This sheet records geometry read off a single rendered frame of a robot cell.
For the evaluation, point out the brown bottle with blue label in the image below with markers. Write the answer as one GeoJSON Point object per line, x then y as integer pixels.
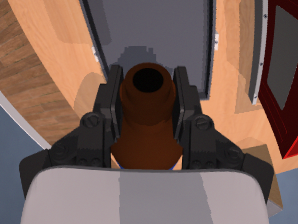
{"type": "Point", "coordinates": [147, 95]}

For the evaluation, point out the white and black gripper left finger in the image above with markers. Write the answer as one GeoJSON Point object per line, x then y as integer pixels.
{"type": "Point", "coordinates": [104, 123]}

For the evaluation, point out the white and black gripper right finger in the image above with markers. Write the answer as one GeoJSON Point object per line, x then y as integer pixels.
{"type": "Point", "coordinates": [203, 145]}

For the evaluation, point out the dark grey tray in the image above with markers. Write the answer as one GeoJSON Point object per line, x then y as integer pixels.
{"type": "Point", "coordinates": [170, 33]}

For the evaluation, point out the red plastic crate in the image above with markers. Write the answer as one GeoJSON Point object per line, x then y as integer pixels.
{"type": "Point", "coordinates": [278, 91]}

